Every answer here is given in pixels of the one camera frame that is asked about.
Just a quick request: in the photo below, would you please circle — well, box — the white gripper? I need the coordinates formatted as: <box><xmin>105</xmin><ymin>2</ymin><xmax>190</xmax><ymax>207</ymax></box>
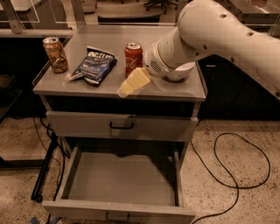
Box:
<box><xmin>117</xmin><ymin>42</ymin><xmax>175</xmax><ymax>98</ymax></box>

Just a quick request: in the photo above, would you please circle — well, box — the white bowl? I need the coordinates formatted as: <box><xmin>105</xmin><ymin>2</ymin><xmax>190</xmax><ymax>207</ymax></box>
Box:
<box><xmin>166</xmin><ymin>62</ymin><xmax>195</xmax><ymax>81</ymax></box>

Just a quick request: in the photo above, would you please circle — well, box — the open middle drawer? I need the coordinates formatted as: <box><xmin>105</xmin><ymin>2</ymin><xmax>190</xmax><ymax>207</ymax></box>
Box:
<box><xmin>43</xmin><ymin>148</ymin><xmax>195</xmax><ymax>224</ymax></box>

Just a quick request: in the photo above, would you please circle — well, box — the black table leg frame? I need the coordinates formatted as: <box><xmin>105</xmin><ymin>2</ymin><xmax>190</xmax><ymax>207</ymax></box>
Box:
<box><xmin>0</xmin><ymin>133</ymin><xmax>58</xmax><ymax>203</ymax></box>

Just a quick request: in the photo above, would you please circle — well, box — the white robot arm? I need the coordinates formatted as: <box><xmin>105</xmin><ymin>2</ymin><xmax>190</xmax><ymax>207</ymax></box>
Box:
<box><xmin>117</xmin><ymin>0</ymin><xmax>280</xmax><ymax>98</ymax></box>

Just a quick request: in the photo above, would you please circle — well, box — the blue chip bag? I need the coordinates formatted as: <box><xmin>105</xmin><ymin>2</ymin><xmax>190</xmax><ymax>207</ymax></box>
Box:
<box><xmin>68</xmin><ymin>46</ymin><xmax>117</xmax><ymax>85</ymax></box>

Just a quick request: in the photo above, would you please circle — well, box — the black office chair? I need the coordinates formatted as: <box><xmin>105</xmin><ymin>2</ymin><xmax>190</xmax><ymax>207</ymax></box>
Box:
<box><xmin>143</xmin><ymin>0</ymin><xmax>178</xmax><ymax>14</ymax></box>

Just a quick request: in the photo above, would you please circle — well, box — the gold brown soda can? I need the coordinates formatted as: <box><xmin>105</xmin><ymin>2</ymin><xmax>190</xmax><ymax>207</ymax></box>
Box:
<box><xmin>43</xmin><ymin>37</ymin><xmax>68</xmax><ymax>74</ymax></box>

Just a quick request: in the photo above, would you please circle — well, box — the black floor cable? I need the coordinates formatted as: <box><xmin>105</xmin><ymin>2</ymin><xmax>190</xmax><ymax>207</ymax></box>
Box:
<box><xmin>189</xmin><ymin>132</ymin><xmax>272</xmax><ymax>224</ymax></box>

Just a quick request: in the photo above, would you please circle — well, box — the grey drawer cabinet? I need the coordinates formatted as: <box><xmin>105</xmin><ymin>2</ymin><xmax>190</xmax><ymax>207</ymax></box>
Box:
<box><xmin>33</xmin><ymin>26</ymin><xmax>207</xmax><ymax>224</ymax></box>

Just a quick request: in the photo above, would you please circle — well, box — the closed top drawer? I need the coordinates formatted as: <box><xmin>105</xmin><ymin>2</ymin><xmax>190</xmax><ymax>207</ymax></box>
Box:
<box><xmin>46</xmin><ymin>111</ymin><xmax>198</xmax><ymax>142</ymax></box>

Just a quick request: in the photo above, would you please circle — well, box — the red coke can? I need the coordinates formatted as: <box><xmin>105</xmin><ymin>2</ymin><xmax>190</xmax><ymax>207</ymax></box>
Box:
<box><xmin>124</xmin><ymin>42</ymin><xmax>143</xmax><ymax>76</ymax></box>

